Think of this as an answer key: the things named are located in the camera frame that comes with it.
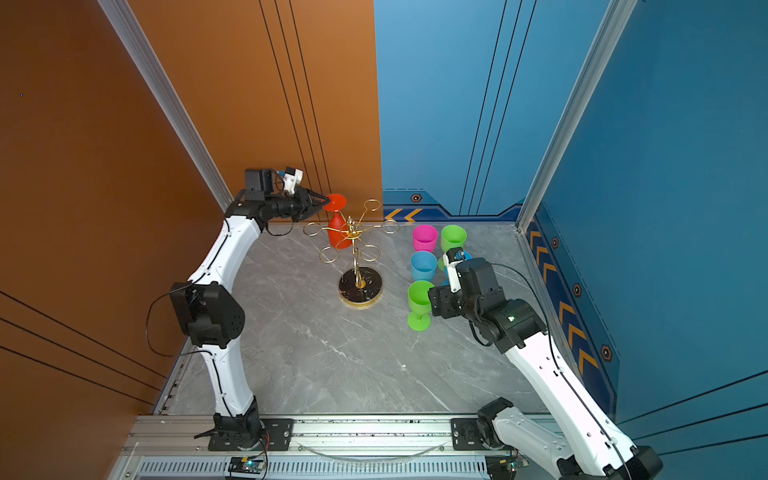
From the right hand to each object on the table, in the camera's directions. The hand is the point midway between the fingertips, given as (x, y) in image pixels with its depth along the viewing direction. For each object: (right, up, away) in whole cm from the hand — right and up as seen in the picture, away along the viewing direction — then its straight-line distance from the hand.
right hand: (441, 290), depth 72 cm
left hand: (-30, +25, +12) cm, 41 cm away
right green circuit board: (+14, -42, -3) cm, 44 cm away
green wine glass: (+8, +14, +28) cm, 32 cm away
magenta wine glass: (-2, +14, +22) cm, 26 cm away
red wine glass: (-26, +14, +7) cm, 30 cm away
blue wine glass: (-2, +5, +21) cm, 21 cm away
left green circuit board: (-47, -42, -2) cm, 63 cm away
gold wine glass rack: (-23, -3, +27) cm, 36 cm away
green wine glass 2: (-4, -5, +8) cm, 11 cm away
